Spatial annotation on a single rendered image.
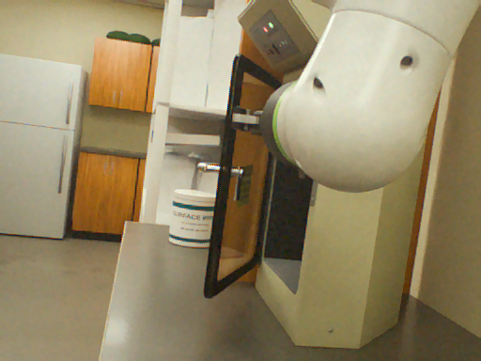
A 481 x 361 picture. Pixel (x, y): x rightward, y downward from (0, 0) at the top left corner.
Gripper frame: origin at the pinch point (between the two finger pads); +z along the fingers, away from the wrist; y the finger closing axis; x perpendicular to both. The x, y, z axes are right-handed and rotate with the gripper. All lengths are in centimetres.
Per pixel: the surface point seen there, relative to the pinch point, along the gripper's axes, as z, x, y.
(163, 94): 121, -10, 11
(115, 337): 4.2, 34.0, 16.8
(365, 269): 4.8, 20.4, -21.5
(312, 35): 5.2, -14.9, -7.0
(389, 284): 12.4, 24.4, -30.0
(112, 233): 508, 120, 38
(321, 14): 4.9, -18.1, -7.9
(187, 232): 73, 30, 1
